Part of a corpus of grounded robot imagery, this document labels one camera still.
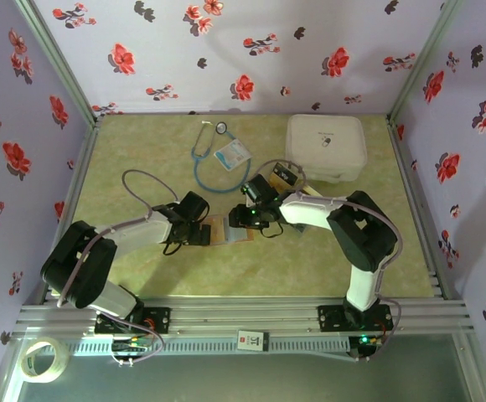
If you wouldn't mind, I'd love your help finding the white medical pouch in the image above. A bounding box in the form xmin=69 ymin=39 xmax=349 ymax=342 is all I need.
xmin=284 ymin=113 xmax=369 ymax=184

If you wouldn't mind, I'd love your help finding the slotted grey cable duct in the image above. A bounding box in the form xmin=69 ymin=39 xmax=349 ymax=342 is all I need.
xmin=65 ymin=337 xmax=351 ymax=357

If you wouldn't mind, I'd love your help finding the aluminium side rail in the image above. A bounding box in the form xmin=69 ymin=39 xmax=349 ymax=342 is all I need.
xmin=37 ymin=116 xmax=104 ymax=305
xmin=386 ymin=116 xmax=453 ymax=302

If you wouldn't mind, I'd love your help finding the white and blue gauze packet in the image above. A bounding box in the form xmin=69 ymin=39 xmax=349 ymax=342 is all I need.
xmin=213 ymin=140 xmax=253 ymax=172

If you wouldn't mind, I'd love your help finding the small wired circuit board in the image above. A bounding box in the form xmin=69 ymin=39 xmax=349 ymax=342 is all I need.
xmin=349 ymin=333 xmax=383 ymax=362
xmin=111 ymin=339 xmax=152 ymax=353

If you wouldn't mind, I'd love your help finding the aluminium corner post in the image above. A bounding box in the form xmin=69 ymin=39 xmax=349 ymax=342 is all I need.
xmin=387 ymin=0 xmax=467 ymax=126
xmin=13 ymin=0 xmax=104 ymax=126

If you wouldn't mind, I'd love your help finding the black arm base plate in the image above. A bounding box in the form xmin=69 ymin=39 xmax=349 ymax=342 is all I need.
xmin=317 ymin=304 xmax=394 ymax=334
xmin=94 ymin=307 xmax=173 ymax=336

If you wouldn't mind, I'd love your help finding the blue stethoscope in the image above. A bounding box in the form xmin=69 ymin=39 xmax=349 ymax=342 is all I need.
xmin=190 ymin=120 xmax=252 ymax=194

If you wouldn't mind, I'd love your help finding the red and white label tag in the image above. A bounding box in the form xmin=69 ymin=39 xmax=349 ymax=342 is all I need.
xmin=237 ymin=329 xmax=269 ymax=352

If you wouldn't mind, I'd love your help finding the aluminium front rail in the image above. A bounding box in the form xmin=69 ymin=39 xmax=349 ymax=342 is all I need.
xmin=14 ymin=295 xmax=477 ymax=341

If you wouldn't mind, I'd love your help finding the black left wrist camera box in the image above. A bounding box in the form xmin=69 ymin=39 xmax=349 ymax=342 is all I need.
xmin=178 ymin=190 xmax=210 ymax=221

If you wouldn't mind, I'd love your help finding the clear tape roll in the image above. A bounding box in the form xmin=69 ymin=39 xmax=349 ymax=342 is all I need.
xmin=19 ymin=336 xmax=70 ymax=384

